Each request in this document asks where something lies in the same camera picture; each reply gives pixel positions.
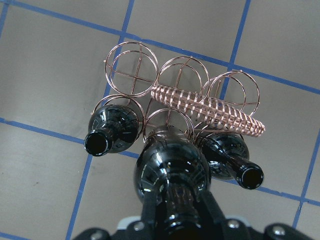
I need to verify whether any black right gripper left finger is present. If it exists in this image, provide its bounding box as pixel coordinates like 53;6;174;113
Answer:
140;191;159;225

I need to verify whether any copper wire wine basket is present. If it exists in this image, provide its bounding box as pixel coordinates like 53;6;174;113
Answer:
100;41;266;137

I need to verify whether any dark bottle in basket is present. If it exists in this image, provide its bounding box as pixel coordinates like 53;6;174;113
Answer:
196;132;264;190
84;104;139;157

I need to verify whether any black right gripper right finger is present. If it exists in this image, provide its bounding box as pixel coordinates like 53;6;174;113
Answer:
198;191;225;223

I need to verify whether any dark glass wine bottle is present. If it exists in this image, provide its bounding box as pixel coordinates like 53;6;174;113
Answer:
133;125;211;240

